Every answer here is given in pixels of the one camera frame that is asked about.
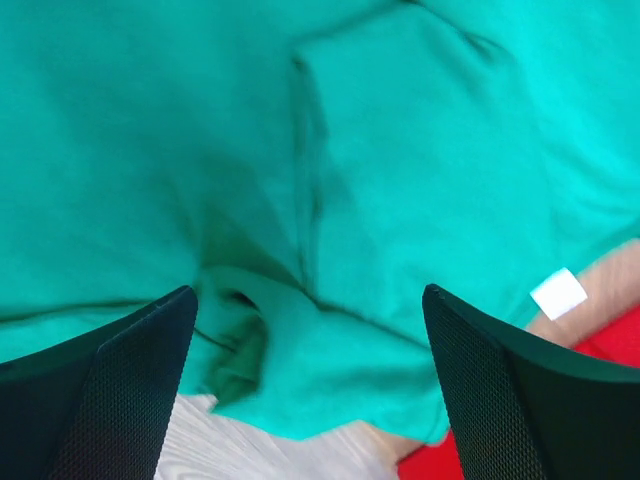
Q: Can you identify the green t shirt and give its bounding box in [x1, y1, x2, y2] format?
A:
[1, 1, 639, 444]

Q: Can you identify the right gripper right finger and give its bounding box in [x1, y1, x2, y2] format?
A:
[422, 284, 639, 480]

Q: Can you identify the red plastic bin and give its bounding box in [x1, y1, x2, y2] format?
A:
[397, 314, 640, 480]

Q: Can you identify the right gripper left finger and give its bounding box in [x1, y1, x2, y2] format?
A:
[1, 286, 198, 480]

